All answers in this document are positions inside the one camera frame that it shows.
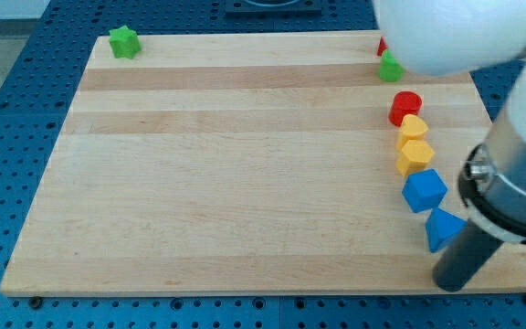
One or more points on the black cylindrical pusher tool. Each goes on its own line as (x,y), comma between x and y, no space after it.
(464,257)

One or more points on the wooden board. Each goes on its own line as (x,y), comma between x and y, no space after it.
(239,164)

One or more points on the green rounded block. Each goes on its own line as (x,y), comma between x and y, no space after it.
(389,69)

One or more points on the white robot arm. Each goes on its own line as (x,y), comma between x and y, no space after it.
(440,38)

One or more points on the red cylinder block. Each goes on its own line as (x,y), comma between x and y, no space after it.
(404,102)

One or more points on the blue triangle block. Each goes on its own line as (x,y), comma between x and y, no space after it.
(441,229)

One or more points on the yellow hexagon block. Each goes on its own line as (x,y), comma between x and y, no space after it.
(414,156)

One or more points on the green star block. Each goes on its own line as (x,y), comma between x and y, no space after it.
(124,42)

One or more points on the red block behind arm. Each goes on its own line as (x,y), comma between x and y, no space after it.
(382,46)

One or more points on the yellow heart block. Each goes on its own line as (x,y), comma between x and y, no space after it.
(412,128)

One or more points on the blue cube block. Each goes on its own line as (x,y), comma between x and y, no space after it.
(424,190)

